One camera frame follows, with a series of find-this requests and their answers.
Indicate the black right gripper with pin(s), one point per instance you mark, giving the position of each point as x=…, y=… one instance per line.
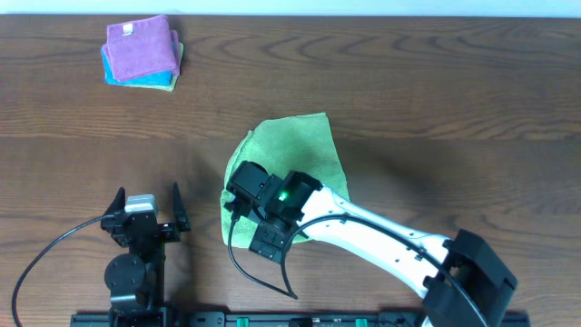
x=263, y=242

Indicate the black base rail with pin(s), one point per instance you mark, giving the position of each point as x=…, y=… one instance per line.
x=254, y=319

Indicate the purple folded cloth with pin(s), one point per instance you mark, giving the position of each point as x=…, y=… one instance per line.
x=141, y=47

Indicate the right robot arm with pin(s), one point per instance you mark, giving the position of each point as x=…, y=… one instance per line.
x=461, y=281

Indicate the light green folded cloth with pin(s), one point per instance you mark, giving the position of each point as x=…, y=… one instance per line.
x=172, y=82

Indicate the green microfiber cloth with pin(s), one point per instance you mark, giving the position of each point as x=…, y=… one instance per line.
x=302, y=143

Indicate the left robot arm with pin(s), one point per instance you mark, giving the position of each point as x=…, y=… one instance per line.
x=136, y=278

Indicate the blue folded cloth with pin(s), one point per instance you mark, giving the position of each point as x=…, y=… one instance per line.
x=156, y=79

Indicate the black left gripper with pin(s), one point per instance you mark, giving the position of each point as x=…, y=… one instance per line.
x=168, y=228

